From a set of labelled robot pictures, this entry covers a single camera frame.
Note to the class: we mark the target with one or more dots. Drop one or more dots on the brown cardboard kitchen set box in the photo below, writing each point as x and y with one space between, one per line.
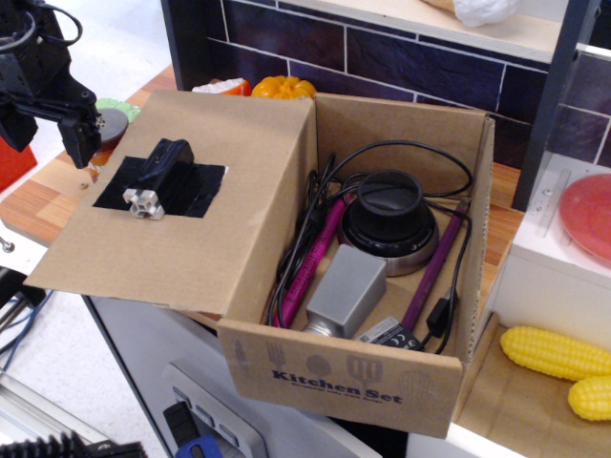
220 269

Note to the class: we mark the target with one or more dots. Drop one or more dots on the yellow toy corn lower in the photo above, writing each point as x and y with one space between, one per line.
590 398

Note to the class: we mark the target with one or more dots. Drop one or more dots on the red toy plate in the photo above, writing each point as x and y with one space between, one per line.
584 211

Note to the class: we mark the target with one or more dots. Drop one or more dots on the red block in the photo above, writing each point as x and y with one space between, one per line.
14 164

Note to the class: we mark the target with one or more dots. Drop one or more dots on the magenta pen with text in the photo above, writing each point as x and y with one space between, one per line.
305 275

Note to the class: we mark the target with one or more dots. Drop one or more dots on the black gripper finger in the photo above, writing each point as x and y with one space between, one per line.
17 129
81 135

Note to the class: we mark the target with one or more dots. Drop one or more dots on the black silver 3D mouse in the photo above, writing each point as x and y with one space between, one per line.
388 219

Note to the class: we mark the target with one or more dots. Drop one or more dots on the white toy cauliflower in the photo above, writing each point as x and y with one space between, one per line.
477 13

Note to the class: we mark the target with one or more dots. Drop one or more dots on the yellow toy corn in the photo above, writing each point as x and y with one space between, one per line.
590 398
554 354

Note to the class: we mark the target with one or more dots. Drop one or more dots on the silver metal tin bottle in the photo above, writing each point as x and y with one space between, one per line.
351 287

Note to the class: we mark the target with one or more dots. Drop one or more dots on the grey round toy disc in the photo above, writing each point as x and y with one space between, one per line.
112 125

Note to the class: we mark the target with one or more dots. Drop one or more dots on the green toy plate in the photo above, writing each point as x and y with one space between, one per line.
130 110

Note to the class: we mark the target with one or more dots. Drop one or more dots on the yellow toy corn upper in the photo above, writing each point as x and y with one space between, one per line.
554 354

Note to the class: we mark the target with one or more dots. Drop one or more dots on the purple pencil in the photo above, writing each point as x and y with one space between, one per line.
435 265

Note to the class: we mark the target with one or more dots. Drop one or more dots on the blue black clamp handle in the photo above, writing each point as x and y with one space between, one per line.
186 434

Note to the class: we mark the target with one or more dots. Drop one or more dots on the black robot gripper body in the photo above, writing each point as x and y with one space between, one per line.
35 62

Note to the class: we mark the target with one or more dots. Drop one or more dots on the black ribbed device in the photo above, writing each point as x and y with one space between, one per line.
71 446

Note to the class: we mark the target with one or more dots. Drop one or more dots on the white toy kitchen cabinet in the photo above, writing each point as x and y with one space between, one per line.
547 281

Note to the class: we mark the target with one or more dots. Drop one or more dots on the orange toy pumpkin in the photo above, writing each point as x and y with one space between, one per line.
284 87

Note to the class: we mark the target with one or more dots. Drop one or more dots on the orange white toy food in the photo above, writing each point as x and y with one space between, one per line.
235 86

